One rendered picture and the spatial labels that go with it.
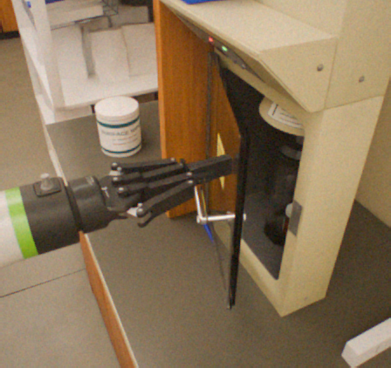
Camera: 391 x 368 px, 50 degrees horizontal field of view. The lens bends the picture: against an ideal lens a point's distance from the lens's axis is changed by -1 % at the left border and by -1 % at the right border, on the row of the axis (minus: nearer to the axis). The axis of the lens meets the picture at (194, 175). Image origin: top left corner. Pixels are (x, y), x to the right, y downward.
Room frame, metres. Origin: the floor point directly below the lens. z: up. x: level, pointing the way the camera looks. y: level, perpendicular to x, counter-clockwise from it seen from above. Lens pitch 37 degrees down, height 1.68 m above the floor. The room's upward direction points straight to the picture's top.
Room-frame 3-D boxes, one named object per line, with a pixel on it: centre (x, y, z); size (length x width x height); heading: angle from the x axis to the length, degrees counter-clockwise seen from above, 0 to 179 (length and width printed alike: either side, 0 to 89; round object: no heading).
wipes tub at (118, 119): (1.14, 0.24, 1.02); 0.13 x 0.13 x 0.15
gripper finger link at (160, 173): (0.48, 0.06, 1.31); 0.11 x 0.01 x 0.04; 117
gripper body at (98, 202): (0.44, 0.12, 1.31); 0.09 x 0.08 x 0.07; 116
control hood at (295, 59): (0.63, -0.05, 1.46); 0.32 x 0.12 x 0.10; 26
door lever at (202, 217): (0.56, -0.03, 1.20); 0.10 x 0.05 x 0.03; 6
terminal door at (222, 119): (0.63, -0.05, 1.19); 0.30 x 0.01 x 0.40; 6
